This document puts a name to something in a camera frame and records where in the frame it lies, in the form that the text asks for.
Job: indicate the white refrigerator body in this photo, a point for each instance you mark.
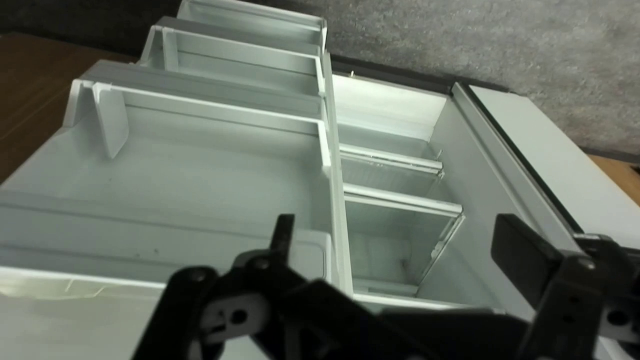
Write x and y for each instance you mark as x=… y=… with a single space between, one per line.
x=480 y=187

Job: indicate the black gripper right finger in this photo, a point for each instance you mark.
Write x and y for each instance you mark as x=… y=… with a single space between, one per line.
x=573 y=300

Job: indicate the white freezer door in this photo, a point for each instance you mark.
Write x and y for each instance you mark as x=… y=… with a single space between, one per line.
x=566 y=161

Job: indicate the large white door bin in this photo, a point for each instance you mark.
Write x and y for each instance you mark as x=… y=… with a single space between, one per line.
x=133 y=247

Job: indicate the glass refrigerator shelf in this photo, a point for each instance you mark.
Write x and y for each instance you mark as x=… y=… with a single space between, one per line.
x=391 y=159
x=401 y=200

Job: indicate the white refrigerator door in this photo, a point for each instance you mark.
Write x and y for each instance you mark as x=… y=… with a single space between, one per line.
x=200 y=167

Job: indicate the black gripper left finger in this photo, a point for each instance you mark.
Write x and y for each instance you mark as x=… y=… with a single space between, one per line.
x=221 y=313

